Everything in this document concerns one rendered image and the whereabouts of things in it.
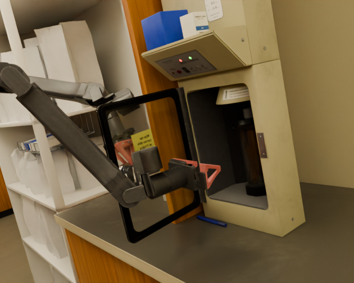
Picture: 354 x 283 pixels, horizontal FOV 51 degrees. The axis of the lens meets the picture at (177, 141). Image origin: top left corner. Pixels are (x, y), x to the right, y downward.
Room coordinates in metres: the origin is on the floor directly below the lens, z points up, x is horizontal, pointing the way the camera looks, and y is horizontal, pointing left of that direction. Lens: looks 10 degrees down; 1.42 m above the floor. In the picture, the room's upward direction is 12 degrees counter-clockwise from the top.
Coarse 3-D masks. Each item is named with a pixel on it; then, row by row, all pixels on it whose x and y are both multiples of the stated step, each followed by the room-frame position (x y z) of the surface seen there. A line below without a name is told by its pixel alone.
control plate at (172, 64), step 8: (176, 56) 1.04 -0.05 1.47; (184, 56) 1.02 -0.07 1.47; (192, 56) 1.00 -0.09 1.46; (200, 56) 0.98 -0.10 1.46; (160, 64) 1.12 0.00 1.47; (168, 64) 1.10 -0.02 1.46; (176, 64) 1.08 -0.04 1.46; (184, 64) 1.06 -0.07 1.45; (192, 64) 1.04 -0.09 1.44; (200, 64) 1.02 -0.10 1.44; (208, 64) 1.00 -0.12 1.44; (168, 72) 1.14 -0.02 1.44; (176, 72) 1.12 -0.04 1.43; (184, 72) 1.10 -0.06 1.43; (192, 72) 1.08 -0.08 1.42; (200, 72) 1.06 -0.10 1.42
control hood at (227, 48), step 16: (208, 32) 0.89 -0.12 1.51; (224, 32) 0.90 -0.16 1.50; (240, 32) 0.93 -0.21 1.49; (160, 48) 1.05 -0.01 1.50; (176, 48) 1.01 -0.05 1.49; (192, 48) 0.97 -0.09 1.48; (208, 48) 0.94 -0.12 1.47; (224, 48) 0.91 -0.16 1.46; (240, 48) 0.92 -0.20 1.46; (224, 64) 0.97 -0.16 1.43; (240, 64) 0.93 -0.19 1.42
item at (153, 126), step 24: (120, 120) 1.02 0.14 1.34; (144, 120) 1.08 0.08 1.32; (168, 120) 1.14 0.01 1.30; (120, 144) 1.01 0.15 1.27; (144, 144) 1.06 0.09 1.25; (168, 144) 1.13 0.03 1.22; (120, 168) 1.00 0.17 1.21; (168, 168) 1.11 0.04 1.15; (192, 192) 1.17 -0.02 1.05; (144, 216) 1.03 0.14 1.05
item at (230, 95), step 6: (234, 84) 1.06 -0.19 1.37; (240, 84) 1.05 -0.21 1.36; (222, 90) 1.09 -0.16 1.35; (228, 90) 1.06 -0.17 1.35; (234, 90) 1.05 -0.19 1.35; (240, 90) 1.04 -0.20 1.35; (246, 90) 1.04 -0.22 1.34; (222, 96) 1.08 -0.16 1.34; (228, 96) 1.06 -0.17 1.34; (234, 96) 1.05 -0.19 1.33; (240, 96) 1.04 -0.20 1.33; (246, 96) 1.03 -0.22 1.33; (216, 102) 1.11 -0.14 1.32; (222, 102) 1.07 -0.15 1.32; (228, 102) 1.05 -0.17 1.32; (234, 102) 1.04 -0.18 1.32
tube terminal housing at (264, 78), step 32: (192, 0) 1.09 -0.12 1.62; (224, 0) 0.99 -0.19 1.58; (256, 0) 0.97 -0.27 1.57; (256, 32) 0.96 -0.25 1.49; (256, 64) 0.95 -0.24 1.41; (256, 96) 0.95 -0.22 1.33; (192, 128) 1.18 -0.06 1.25; (256, 128) 0.96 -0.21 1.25; (288, 128) 1.00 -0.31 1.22; (288, 160) 0.99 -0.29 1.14; (288, 192) 0.98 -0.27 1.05; (256, 224) 1.01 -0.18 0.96; (288, 224) 0.96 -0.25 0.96
